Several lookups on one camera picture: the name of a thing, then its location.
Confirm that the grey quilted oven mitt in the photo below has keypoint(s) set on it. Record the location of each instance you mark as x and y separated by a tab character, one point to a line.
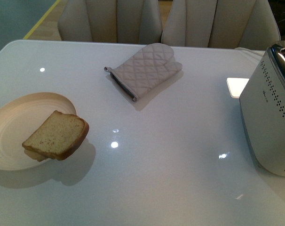
145	70

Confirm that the beige chair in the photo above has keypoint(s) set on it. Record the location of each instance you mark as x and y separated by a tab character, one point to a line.
221	24
111	21

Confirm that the pink round plate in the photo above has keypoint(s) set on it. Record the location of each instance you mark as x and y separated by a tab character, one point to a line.
19	119

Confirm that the right beige chair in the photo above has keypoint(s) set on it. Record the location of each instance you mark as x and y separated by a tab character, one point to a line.
221	24

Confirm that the silver toaster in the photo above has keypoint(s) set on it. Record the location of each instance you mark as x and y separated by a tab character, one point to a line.
262	104

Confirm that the left beige chair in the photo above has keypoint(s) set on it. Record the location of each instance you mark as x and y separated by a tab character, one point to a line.
111	21

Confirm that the brown bread slice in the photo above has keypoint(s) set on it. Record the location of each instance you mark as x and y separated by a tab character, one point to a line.
59	136

